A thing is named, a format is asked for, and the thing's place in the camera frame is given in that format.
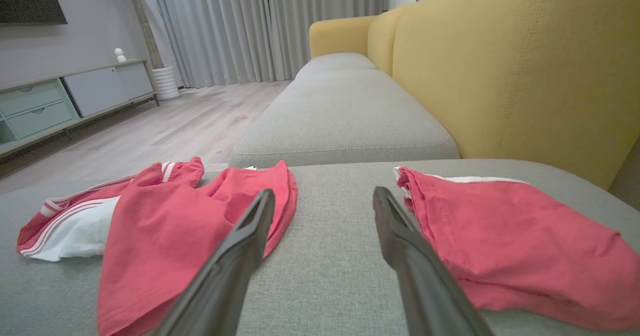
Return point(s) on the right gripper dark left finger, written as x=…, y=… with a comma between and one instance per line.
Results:
x=235, y=271

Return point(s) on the grey pleated curtain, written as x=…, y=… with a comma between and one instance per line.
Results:
x=250, y=31

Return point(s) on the yellow sofa armrest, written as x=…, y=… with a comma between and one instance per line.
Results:
x=340, y=36

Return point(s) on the red white sports jersey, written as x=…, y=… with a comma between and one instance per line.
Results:
x=515, y=246
x=160, y=236

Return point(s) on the small white figurine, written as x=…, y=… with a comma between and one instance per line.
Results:
x=120, y=55

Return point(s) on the grey sofa seat cushion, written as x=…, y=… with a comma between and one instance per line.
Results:
x=345, y=116
x=335, y=64

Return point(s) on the pale low tv cabinet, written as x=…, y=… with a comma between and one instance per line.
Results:
x=60, y=101

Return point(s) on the white ribbed cylinder bin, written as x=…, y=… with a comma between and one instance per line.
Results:
x=166, y=84

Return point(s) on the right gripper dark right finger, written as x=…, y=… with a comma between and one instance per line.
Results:
x=420, y=281

